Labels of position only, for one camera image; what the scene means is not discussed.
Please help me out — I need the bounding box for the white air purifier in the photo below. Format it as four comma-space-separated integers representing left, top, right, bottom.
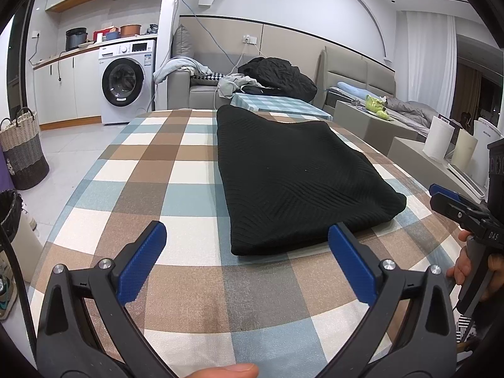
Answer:
470, 117, 504, 187

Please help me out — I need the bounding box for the grey low counter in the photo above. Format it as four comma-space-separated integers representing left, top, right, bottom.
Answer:
388, 137, 489, 205

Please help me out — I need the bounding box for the woven laundry basket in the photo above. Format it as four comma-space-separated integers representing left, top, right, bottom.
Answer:
0, 107, 50, 191

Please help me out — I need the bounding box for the black cooking pot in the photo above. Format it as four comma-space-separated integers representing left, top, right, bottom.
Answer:
65, 27, 88, 51

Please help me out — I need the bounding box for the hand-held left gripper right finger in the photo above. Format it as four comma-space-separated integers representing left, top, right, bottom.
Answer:
328, 221, 460, 378

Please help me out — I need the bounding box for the white curtain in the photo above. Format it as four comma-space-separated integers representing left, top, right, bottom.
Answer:
405, 10, 457, 121

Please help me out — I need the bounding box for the blue checkered small table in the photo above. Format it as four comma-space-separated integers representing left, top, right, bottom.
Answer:
229, 92, 333, 122

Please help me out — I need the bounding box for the black cable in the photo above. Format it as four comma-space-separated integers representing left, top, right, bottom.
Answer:
0, 224, 33, 316

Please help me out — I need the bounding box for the blue cable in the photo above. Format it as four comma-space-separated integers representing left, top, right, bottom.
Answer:
177, 0, 245, 67

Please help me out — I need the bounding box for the person's left hand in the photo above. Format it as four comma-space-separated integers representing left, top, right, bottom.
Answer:
185, 363, 259, 378

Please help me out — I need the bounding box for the grey bedside cabinet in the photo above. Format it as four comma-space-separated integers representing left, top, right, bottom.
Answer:
334, 100, 394, 154

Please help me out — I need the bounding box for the person's right hand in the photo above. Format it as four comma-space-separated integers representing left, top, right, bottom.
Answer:
447, 230, 504, 304

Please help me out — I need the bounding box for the grey upholstered bed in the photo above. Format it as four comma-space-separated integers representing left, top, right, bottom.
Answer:
317, 45, 434, 138

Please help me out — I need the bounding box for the black puffer jacket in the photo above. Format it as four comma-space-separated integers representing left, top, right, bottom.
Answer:
238, 57, 318, 102

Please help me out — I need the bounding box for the beige trash bin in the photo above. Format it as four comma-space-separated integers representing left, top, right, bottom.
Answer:
0, 189, 44, 284

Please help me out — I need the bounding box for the light blue pillow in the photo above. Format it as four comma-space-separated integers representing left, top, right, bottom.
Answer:
336, 82, 369, 98

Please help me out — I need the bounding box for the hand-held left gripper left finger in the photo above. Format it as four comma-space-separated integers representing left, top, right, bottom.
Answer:
35, 220, 168, 378

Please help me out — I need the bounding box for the white paper towel roll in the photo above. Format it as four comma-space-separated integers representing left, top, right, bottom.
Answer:
422, 115, 457, 162

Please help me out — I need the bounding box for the black knit sweater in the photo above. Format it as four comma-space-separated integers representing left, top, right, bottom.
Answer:
216, 104, 407, 256

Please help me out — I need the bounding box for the checkered tablecloth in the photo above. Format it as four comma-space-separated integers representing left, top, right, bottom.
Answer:
29, 108, 473, 378

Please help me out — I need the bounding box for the cream cylindrical container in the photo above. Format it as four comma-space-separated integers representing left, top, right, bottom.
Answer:
451, 129, 478, 172

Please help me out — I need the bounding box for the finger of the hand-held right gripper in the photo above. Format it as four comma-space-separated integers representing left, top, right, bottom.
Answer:
429, 183, 482, 210
429, 196, 491, 242

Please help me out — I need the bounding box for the grey sofa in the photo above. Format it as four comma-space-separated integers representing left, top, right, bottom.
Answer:
167, 24, 319, 111

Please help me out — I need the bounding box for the white sneaker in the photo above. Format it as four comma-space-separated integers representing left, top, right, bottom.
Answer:
0, 276, 18, 321

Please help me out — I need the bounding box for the white washing machine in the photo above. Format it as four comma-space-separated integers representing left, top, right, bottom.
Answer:
98, 39, 157, 126

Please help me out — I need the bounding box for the green toy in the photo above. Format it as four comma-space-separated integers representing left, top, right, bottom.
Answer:
365, 94, 390, 119

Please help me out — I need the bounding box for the white kitchen cabinet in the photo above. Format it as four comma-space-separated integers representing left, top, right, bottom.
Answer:
33, 41, 103, 130

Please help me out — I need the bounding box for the pale grey blanket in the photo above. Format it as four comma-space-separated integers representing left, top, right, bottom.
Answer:
153, 57, 209, 84

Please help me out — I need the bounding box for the light grey clothes pile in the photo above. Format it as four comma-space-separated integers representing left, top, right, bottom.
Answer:
217, 73, 261, 99

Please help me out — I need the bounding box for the black white patterned cloth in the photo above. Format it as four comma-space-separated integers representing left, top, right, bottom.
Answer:
455, 315, 478, 343

